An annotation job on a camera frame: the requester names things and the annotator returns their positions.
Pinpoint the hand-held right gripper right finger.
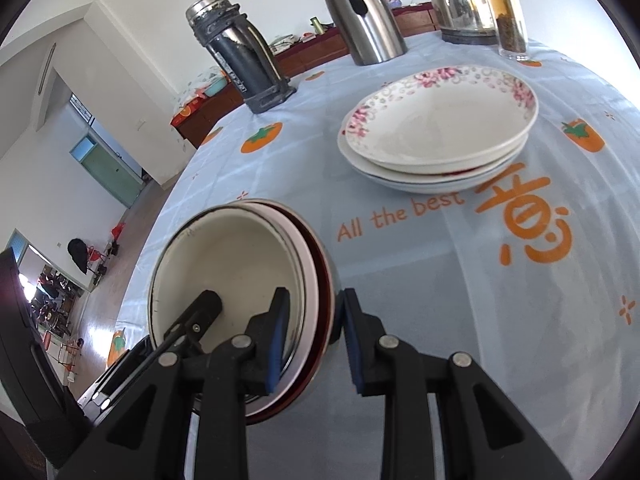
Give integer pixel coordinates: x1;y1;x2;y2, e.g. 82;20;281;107
341;287;573;480

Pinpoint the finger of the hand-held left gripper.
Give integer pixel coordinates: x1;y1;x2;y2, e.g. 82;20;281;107
162;290;223;359

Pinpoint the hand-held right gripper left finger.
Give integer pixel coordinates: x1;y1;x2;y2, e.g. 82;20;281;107
57;287;291;480

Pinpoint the stainless steel bowl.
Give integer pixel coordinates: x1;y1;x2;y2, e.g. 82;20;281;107
240;199;345;426

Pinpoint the white enamel bowl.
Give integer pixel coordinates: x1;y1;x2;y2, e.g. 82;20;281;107
148;202;307;376

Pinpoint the red rimmed bowl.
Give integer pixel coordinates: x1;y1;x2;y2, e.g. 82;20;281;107
245;200;335;423

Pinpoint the white plate with blue pattern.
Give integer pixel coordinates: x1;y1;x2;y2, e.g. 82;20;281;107
350;150;526;196

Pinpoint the white plate with red flowers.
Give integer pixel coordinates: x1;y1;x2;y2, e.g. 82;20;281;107
337;130;531;183

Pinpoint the white plate with pink flowers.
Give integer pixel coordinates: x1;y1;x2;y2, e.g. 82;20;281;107
341;65;540;175

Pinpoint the black chair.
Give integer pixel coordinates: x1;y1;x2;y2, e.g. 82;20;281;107
0;247;93;468

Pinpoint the black bag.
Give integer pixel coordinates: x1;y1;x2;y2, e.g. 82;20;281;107
67;238;91;276

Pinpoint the green door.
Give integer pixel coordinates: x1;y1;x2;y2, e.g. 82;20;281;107
70;137;146;208

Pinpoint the white patterned food cover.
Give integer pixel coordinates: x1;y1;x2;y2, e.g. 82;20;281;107
175;67;226;111

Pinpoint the dark grey thermos flask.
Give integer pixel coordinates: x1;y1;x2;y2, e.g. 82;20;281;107
186;0;297;115

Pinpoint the fluorescent tube light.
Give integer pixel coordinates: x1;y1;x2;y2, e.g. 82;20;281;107
37;42;57;96

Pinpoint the dark wooden sideboard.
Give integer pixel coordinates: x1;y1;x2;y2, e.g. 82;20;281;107
170;2;441;148

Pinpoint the steel vacuum jug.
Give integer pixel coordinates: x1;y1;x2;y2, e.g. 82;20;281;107
315;0;408;67

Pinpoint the steel electric kettle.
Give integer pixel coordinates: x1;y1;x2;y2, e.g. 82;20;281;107
419;0;501;46

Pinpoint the glass tea bottle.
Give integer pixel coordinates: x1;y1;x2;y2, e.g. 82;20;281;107
472;0;529;61

